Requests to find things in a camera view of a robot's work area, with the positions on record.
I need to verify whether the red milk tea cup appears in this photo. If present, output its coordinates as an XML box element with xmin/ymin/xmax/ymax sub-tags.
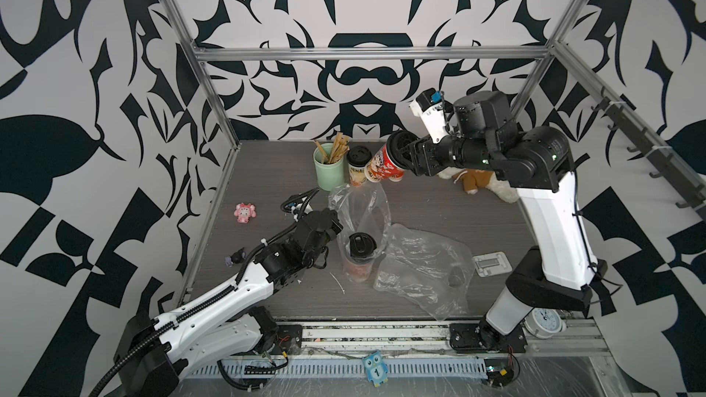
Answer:
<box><xmin>343</xmin><ymin>233</ymin><xmax>377</xmax><ymax>283</ymax></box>
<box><xmin>365</xmin><ymin>130</ymin><xmax>413</xmax><ymax>183</ymax></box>

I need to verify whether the clear plastic bag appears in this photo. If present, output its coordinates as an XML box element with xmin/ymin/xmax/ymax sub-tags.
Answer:
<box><xmin>328</xmin><ymin>182</ymin><xmax>392</xmax><ymax>268</ymax></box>
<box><xmin>373</xmin><ymin>224</ymin><xmax>474</xmax><ymax>321</ymax></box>

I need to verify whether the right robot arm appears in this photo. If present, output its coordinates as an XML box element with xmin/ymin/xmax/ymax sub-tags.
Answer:
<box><xmin>393</xmin><ymin>89</ymin><xmax>606</xmax><ymax>343</ymax></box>

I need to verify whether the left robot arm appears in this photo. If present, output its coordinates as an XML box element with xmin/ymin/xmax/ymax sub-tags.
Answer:
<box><xmin>91</xmin><ymin>208</ymin><xmax>343</xmax><ymax>396</ymax></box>

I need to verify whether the cream milk tea cup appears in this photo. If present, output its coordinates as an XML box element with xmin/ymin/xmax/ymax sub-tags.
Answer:
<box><xmin>347</xmin><ymin>145</ymin><xmax>372</xmax><ymax>187</ymax></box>

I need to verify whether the white teddy bear brown hoodie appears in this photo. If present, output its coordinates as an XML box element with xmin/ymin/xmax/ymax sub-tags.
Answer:
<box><xmin>438</xmin><ymin>167</ymin><xmax>520</xmax><ymax>204</ymax></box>

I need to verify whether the green cup holder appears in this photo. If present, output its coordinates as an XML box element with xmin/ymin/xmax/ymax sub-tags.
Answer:
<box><xmin>313</xmin><ymin>147</ymin><xmax>346</xmax><ymax>191</ymax></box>

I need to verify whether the pink pig toy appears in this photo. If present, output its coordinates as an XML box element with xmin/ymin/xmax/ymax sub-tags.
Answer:
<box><xmin>233</xmin><ymin>203</ymin><xmax>257</xmax><ymax>223</ymax></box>

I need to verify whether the small purple black toy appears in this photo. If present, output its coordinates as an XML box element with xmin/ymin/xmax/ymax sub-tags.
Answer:
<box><xmin>224</xmin><ymin>249</ymin><xmax>246</xmax><ymax>267</ymax></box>

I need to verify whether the blue owl number tag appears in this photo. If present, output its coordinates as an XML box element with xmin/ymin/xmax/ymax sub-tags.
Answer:
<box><xmin>362</xmin><ymin>351</ymin><xmax>389</xmax><ymax>388</ymax></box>

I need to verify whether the white alarm clock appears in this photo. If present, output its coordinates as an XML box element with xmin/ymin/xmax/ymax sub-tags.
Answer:
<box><xmin>524</xmin><ymin>308</ymin><xmax>566</xmax><ymax>339</ymax></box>

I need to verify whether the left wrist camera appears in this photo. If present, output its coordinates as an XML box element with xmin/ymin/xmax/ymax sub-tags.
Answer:
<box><xmin>281</xmin><ymin>192</ymin><xmax>315</xmax><ymax>221</ymax></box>

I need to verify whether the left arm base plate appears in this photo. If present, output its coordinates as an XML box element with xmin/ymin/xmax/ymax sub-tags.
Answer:
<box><xmin>224</xmin><ymin>323</ymin><xmax>303</xmax><ymax>357</ymax></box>

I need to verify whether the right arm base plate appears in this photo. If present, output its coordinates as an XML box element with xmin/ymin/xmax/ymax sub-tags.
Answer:
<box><xmin>449</xmin><ymin>321</ymin><xmax>527</xmax><ymax>354</ymax></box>

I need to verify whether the aluminium front rail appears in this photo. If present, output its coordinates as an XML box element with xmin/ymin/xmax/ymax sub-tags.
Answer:
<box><xmin>144</xmin><ymin>319</ymin><xmax>608</xmax><ymax>358</ymax></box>

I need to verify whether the wall hook rack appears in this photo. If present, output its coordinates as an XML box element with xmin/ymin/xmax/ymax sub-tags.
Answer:
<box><xmin>592</xmin><ymin>86</ymin><xmax>705</xmax><ymax>222</ymax></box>

